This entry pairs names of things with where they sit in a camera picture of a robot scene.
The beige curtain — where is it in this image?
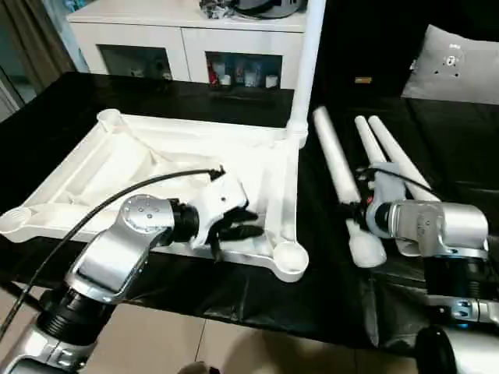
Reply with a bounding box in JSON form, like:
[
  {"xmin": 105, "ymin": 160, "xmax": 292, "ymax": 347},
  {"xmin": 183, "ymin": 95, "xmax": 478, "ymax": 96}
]
[{"xmin": 0, "ymin": 0, "xmax": 82, "ymax": 120}]

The grey cushion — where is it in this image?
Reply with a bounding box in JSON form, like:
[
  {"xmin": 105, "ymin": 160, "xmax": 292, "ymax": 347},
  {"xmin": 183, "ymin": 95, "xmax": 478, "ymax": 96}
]
[{"xmin": 401, "ymin": 23, "xmax": 499, "ymax": 107}]

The white plastic table top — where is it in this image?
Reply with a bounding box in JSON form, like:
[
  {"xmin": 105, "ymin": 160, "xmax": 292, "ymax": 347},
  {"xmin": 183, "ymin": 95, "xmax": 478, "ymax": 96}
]
[{"xmin": 0, "ymin": 108, "xmax": 310, "ymax": 284}]

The white cabinet with glass doors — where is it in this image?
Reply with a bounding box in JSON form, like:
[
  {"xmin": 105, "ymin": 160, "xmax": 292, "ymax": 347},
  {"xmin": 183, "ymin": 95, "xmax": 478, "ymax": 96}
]
[{"xmin": 65, "ymin": 0, "xmax": 317, "ymax": 93}]

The white plastic table leg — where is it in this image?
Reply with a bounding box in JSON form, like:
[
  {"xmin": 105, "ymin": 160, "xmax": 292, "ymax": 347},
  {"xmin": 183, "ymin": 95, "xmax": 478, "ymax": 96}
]
[
  {"xmin": 313, "ymin": 107, "xmax": 388, "ymax": 269},
  {"xmin": 368, "ymin": 115, "xmax": 442, "ymax": 203},
  {"xmin": 354, "ymin": 115, "xmax": 426, "ymax": 258},
  {"xmin": 287, "ymin": 0, "xmax": 327, "ymax": 148}
]

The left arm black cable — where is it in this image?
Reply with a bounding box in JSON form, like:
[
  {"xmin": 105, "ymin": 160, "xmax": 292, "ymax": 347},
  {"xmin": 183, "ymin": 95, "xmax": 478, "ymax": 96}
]
[{"xmin": 0, "ymin": 165, "xmax": 228, "ymax": 340}]

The grey helmet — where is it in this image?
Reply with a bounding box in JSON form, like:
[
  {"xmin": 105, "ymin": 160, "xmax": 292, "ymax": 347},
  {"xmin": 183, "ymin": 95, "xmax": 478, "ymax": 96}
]
[{"xmin": 235, "ymin": 0, "xmax": 302, "ymax": 19}]

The dark olive round object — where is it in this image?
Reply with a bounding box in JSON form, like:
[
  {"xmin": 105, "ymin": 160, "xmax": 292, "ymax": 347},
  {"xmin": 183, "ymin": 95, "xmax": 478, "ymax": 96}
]
[{"xmin": 181, "ymin": 360, "xmax": 221, "ymax": 374}]

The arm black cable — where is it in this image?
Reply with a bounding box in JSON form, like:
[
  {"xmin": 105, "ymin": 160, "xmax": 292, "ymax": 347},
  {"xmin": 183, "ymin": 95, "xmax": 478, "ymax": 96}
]
[
  {"xmin": 359, "ymin": 166, "xmax": 434, "ymax": 192},
  {"xmin": 0, "ymin": 165, "xmax": 228, "ymax": 340}
]

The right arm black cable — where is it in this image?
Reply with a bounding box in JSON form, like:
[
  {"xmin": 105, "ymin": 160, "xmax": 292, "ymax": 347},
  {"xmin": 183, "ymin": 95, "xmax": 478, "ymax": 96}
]
[{"xmin": 359, "ymin": 166, "xmax": 434, "ymax": 192}]

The black mat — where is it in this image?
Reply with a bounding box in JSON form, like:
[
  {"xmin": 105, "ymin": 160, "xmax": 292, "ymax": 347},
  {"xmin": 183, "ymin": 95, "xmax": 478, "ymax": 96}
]
[{"xmin": 0, "ymin": 70, "xmax": 499, "ymax": 358}]

